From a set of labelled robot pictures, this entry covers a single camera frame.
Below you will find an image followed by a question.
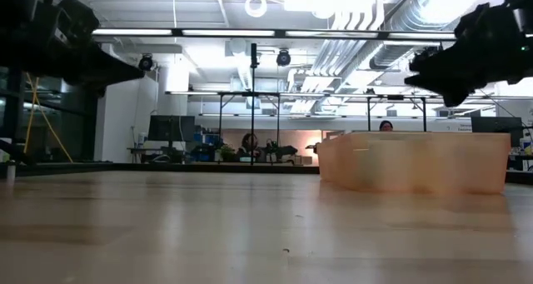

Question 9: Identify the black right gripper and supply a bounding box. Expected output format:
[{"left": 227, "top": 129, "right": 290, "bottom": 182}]
[{"left": 403, "top": 2, "right": 533, "bottom": 108}]

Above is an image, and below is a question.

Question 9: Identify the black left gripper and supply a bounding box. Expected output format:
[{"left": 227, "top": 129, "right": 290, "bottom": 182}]
[{"left": 0, "top": 8, "right": 146, "bottom": 87}]

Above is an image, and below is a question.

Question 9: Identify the orange translucent plastic basket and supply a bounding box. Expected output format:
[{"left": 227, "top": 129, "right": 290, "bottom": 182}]
[{"left": 316, "top": 130, "right": 512, "bottom": 196}]

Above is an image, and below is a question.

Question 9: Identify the black computer monitor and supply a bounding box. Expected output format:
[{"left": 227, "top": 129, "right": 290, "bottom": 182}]
[
  {"left": 147, "top": 115, "right": 196, "bottom": 142},
  {"left": 471, "top": 116, "right": 524, "bottom": 147}
]

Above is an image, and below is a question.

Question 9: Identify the small green potted plant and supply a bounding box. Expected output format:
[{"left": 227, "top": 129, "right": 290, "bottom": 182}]
[{"left": 218, "top": 144, "right": 237, "bottom": 162}]

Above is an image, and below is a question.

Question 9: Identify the black vertical pole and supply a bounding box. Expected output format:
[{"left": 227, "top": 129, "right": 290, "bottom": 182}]
[{"left": 248, "top": 42, "right": 260, "bottom": 167}]

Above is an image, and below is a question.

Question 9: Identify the black metal rig frame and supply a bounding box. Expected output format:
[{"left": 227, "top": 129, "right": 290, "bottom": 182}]
[
  {"left": 217, "top": 91, "right": 281, "bottom": 148},
  {"left": 365, "top": 94, "right": 429, "bottom": 132}
]

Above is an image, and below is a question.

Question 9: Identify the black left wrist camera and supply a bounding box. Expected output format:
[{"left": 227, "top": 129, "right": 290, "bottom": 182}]
[{"left": 53, "top": 0, "right": 101, "bottom": 43}]

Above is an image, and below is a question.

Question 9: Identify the silver ventilation duct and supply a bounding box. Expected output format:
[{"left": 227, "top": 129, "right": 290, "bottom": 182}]
[{"left": 369, "top": 0, "right": 463, "bottom": 71}]

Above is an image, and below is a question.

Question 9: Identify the yellow hanging cable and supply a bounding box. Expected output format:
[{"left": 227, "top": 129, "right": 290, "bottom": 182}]
[{"left": 23, "top": 71, "right": 74, "bottom": 164}]

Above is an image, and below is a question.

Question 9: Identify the black table edge rail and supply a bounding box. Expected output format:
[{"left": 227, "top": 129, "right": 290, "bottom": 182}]
[{"left": 0, "top": 162, "right": 533, "bottom": 185}]

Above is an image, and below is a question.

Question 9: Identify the white ring light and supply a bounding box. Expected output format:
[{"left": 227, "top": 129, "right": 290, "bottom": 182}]
[{"left": 244, "top": 0, "right": 268, "bottom": 18}]

